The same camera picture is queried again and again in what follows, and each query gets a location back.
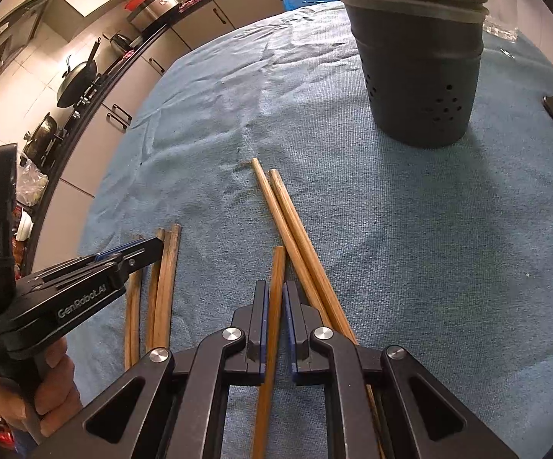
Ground clear plastic bag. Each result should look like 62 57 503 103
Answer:
15 158 50 206

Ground metal box appliance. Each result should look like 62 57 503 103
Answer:
127 0 180 32

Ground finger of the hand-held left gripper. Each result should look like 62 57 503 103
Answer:
114 236 165 274
95 243 136 262

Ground gas stove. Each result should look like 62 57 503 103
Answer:
18 72 105 168

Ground dark cooking pan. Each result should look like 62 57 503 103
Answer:
23 112 64 163

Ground black wok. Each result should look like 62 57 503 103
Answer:
55 38 102 108

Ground person's left hand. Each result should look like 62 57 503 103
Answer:
0 339 76 441

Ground dark grey utensil holder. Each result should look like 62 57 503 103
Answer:
330 0 490 149

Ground beige lower cabinets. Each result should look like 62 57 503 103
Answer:
32 0 301 273

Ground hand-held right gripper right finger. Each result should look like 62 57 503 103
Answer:
282 281 521 459

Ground blue tablecloth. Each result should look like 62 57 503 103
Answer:
32 0 553 459

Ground black kitchen countertop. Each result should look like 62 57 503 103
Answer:
13 0 301 273

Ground clear glass mug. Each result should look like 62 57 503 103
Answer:
482 2 521 43

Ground range hood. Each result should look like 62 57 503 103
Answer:
0 0 57 106

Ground wooden chopstick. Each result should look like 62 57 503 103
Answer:
268 169 386 459
250 158 333 330
145 228 167 352
251 246 287 459
153 223 182 351

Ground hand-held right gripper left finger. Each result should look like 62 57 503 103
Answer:
32 280 270 459

